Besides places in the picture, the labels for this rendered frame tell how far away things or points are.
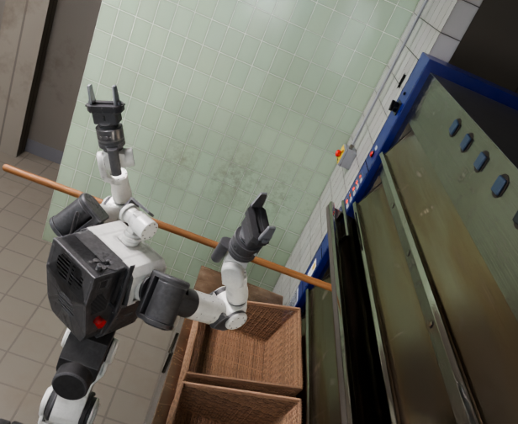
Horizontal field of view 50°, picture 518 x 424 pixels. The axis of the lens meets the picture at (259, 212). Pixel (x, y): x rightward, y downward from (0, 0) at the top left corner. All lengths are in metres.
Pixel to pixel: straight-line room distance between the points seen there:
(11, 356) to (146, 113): 1.55
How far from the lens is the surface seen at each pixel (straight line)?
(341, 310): 1.85
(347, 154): 3.08
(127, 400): 3.21
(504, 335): 1.33
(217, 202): 3.61
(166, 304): 1.64
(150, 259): 1.74
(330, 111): 3.36
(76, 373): 1.86
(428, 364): 1.58
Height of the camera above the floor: 2.38
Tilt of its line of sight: 26 degrees down
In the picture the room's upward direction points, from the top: 24 degrees clockwise
